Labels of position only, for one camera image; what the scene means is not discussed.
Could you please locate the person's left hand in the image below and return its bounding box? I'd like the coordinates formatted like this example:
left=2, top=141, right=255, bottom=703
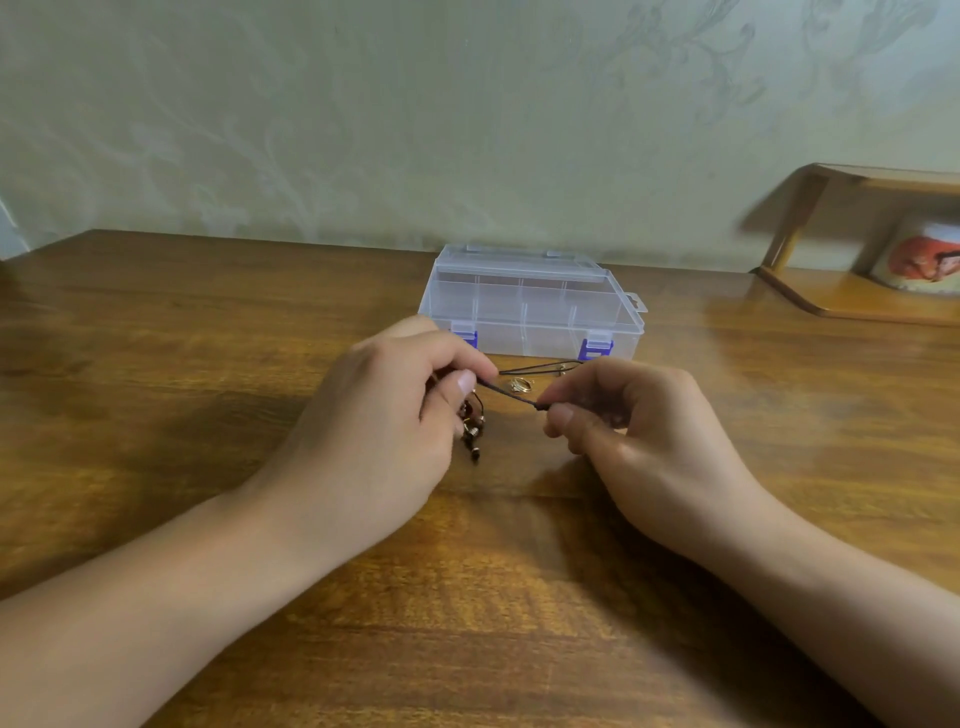
left=240, top=315, right=500, bottom=569

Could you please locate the person's right hand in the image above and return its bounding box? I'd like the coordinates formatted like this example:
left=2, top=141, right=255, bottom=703
left=537, top=357, right=792, bottom=569

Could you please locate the clear plastic organizer box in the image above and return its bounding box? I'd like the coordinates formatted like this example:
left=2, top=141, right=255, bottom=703
left=418, top=244, right=650, bottom=363

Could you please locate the person's left forearm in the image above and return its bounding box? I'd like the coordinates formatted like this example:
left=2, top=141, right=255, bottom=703
left=0, top=477, right=329, bottom=728

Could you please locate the person's right forearm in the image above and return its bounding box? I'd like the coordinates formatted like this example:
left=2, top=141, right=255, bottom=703
left=705, top=510, right=960, bottom=728

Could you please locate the wooden shelf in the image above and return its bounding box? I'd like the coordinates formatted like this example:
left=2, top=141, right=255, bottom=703
left=750, top=163, right=960, bottom=327

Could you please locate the white printed mug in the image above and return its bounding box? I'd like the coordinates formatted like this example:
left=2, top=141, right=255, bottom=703
left=870, top=220, right=960, bottom=296

